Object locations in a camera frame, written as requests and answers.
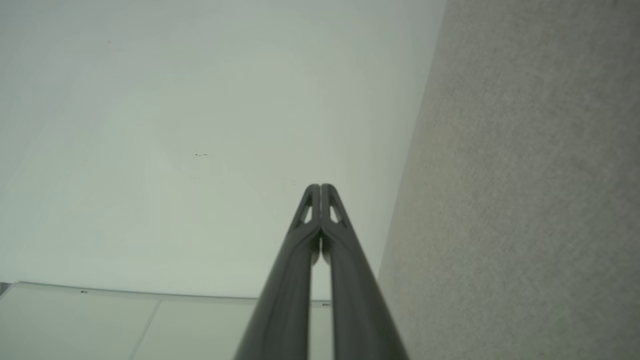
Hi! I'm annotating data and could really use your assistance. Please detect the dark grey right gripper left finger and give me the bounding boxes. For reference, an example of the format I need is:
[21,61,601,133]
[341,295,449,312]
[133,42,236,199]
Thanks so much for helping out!
[234,184,321,360]

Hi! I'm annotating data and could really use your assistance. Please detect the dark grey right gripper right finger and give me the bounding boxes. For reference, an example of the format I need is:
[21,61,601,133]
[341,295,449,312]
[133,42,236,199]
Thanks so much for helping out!
[320,183,410,360]

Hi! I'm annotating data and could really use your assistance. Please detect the grey fabric sofa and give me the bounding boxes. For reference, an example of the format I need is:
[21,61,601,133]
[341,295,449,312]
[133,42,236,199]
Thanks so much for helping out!
[376,0,640,360]

